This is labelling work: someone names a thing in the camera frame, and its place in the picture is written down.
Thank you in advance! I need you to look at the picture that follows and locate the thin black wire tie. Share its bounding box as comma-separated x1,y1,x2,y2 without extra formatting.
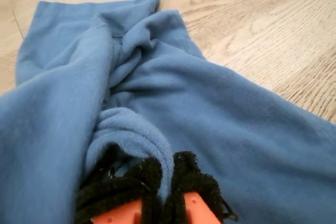
220,197,239,222

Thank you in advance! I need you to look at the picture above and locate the blue printed T-shirt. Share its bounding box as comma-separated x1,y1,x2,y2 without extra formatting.
0,0,336,224

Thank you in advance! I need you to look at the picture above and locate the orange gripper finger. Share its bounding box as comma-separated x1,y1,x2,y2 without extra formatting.
75,157,165,224
164,151,224,224

